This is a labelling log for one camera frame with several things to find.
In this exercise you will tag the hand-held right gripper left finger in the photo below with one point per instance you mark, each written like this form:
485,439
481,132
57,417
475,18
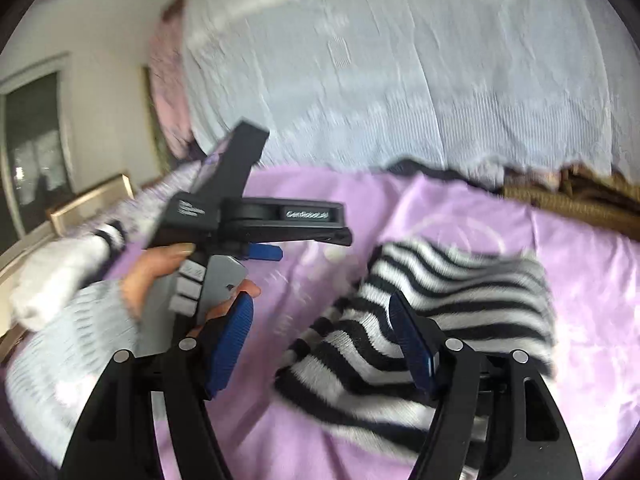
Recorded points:
230,345

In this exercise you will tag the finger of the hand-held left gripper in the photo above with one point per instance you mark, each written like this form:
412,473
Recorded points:
265,252

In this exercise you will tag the black grey striped knit sweater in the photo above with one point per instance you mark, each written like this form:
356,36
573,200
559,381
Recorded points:
425,280

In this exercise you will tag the brown woven mat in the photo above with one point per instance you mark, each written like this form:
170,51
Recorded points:
575,200

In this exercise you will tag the wooden frame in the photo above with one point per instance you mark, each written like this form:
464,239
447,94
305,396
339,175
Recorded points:
90,200

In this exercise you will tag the person's left hand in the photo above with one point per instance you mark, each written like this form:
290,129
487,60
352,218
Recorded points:
155,265

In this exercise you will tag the white lace cover cloth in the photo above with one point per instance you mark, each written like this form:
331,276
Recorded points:
400,60

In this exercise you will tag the dark glass door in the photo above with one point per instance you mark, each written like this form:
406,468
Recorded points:
35,150

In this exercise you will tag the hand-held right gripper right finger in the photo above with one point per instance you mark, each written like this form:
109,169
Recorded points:
412,345

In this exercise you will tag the purple printed blanket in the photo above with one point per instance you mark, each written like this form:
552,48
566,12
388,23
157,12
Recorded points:
575,260

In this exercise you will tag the white garment with striped cuff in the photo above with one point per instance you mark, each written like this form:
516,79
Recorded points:
60,275

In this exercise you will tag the floral print cloth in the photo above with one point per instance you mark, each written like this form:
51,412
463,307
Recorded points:
150,205

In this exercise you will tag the person's left forearm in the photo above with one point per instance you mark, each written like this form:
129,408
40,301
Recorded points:
65,360

